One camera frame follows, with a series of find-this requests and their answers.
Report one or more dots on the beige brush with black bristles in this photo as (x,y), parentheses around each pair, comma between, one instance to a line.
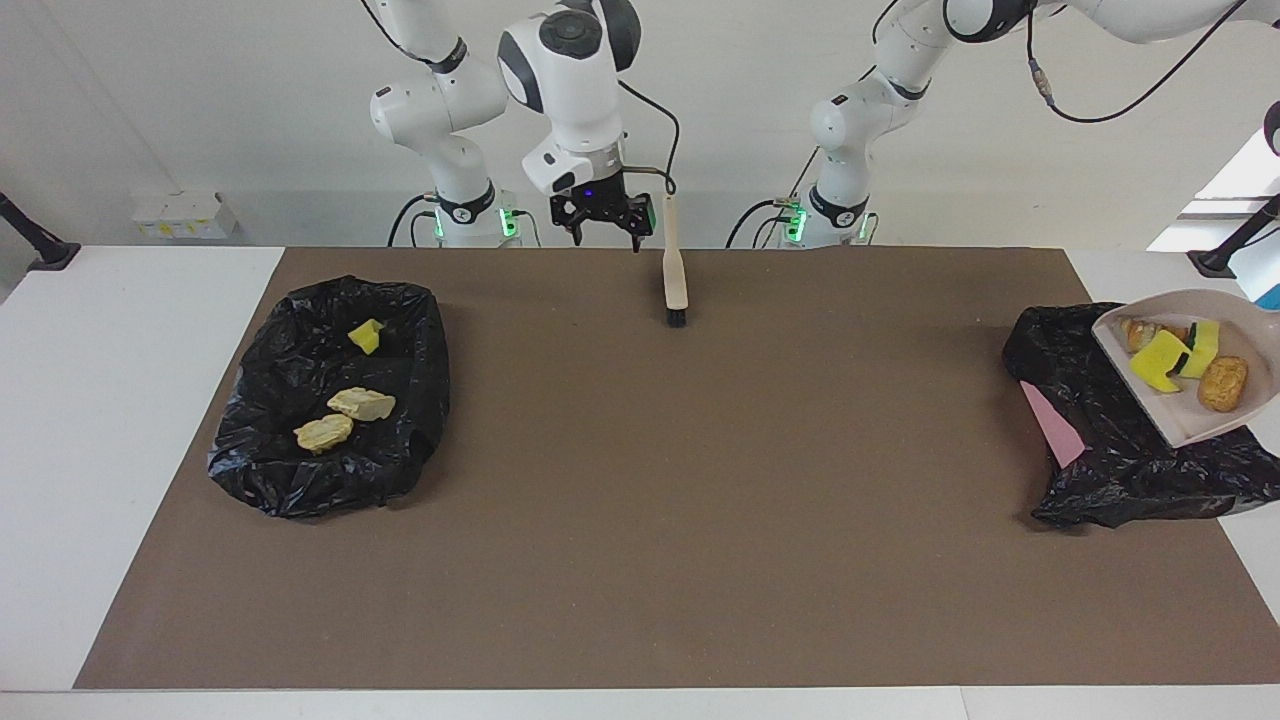
(675,270)

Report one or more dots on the black clamp stand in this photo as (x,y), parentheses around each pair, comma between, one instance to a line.
(50,255)
(1215,262)

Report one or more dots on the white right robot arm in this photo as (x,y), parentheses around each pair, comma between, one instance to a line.
(570,90)

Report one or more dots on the orange ridged bread chunk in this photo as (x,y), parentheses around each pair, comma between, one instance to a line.
(323,433)

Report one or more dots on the notched yellow sponge piece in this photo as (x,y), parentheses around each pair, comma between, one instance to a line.
(1203,348)

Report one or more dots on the pale yellow bread chunk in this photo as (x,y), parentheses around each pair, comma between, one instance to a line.
(362,404)

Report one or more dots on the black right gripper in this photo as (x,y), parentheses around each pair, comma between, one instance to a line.
(600,205)

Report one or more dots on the pale ridged bread chunk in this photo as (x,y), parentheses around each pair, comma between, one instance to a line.
(1142,331)

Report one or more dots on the black trash bag lined bin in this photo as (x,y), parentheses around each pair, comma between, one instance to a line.
(270,400)

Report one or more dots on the brown cork-like bread roll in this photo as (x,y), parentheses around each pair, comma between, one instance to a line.
(1223,383)

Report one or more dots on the small yellow sponge piece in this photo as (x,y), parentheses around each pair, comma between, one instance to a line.
(365,336)

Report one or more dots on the teal object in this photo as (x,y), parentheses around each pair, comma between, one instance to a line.
(1272,298)

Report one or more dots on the pink bin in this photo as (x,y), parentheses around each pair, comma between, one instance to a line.
(1058,430)

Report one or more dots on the beige plastic dustpan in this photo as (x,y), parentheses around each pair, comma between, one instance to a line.
(1200,425)

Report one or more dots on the crumpled black trash bag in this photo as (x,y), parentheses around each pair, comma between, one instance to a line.
(1100,470)

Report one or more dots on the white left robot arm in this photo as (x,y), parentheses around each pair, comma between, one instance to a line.
(860,120)

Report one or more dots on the brown table mat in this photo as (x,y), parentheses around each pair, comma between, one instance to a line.
(640,600)

